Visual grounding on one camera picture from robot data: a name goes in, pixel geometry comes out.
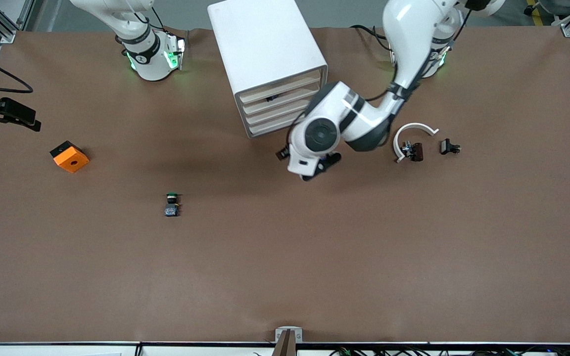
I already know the metal table edge bracket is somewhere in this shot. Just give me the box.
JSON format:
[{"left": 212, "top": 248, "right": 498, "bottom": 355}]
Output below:
[{"left": 275, "top": 326, "right": 304, "bottom": 356}]

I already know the green push button switch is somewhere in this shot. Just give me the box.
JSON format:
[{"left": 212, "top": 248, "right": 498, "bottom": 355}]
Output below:
[{"left": 163, "top": 192, "right": 183, "bottom": 218}]

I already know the white curved plastic bracket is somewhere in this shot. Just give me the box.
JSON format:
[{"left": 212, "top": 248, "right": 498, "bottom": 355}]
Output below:
[{"left": 393, "top": 122, "right": 440, "bottom": 163}]

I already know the orange box with hole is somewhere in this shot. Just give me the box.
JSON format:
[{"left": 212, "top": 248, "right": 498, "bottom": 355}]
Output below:
[{"left": 49, "top": 140, "right": 90, "bottom": 174}]

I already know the black base cable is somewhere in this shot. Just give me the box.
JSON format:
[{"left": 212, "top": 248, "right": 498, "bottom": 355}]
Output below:
[{"left": 349, "top": 24, "right": 394, "bottom": 43}]

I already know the small brown electrical component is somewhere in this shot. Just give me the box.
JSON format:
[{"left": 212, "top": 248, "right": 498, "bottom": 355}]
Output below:
[{"left": 401, "top": 141, "right": 425, "bottom": 162}]

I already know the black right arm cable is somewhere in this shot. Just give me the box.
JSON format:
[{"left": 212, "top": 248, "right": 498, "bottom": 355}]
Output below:
[{"left": 0, "top": 48, "right": 34, "bottom": 94}]

